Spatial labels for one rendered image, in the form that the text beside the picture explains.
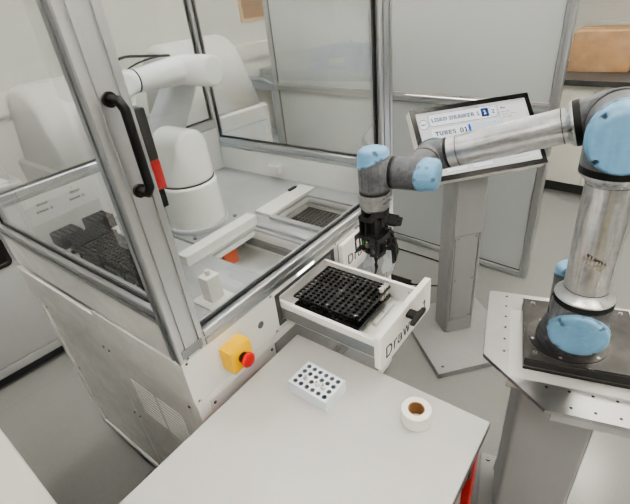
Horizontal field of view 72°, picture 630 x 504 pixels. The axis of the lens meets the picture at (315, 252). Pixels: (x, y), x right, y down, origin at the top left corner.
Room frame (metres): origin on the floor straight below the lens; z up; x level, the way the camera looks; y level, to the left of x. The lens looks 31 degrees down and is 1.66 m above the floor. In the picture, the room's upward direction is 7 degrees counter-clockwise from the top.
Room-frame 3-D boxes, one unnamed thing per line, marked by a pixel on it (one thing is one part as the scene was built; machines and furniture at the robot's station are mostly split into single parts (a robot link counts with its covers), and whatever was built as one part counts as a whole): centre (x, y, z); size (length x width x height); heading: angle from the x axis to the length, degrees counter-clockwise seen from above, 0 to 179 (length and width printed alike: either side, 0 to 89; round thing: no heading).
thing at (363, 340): (1.02, -0.06, 0.86); 0.40 x 0.26 x 0.06; 50
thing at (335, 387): (0.78, 0.03, 0.78); 0.12 x 0.08 x 0.04; 48
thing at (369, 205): (0.97, -0.16, 1.19); 0.08 x 0.08 x 0.05
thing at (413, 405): (0.66, -0.19, 0.78); 0.07 x 0.07 x 0.04
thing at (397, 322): (0.88, -0.22, 0.87); 0.29 x 0.02 x 0.11; 140
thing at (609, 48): (3.45, -2.35, 1.04); 0.41 x 0.32 x 0.28; 45
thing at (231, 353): (0.83, 0.23, 0.88); 0.07 x 0.05 x 0.07; 140
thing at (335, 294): (1.01, -0.06, 0.87); 0.22 x 0.18 x 0.06; 50
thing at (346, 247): (1.33, -0.18, 0.87); 0.29 x 0.02 x 0.11; 140
